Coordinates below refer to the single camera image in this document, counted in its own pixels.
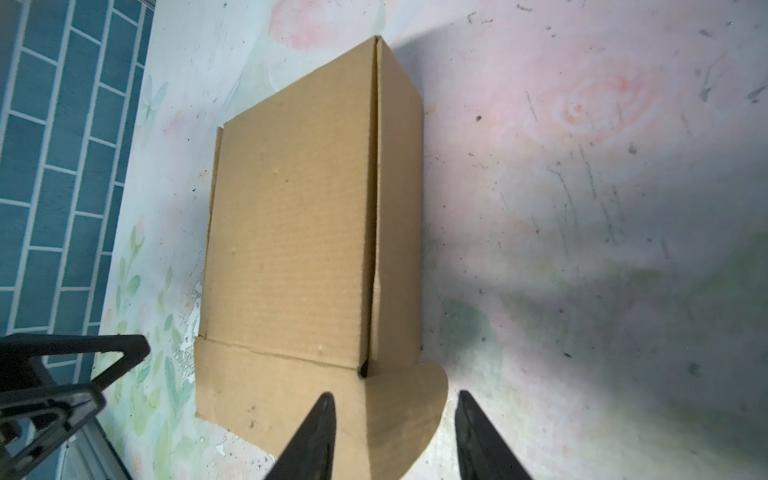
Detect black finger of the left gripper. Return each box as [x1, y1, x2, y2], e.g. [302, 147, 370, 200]
[1, 383, 106, 479]
[1, 334, 151, 384]

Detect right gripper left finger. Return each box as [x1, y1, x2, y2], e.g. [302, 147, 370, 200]
[265, 392, 337, 480]

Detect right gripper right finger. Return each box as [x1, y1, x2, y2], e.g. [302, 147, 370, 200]
[454, 390, 532, 480]

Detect brown cardboard paper box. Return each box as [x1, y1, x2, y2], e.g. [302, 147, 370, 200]
[194, 36, 448, 479]

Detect floral table mat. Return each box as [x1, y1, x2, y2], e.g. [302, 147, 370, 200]
[100, 1, 767, 479]

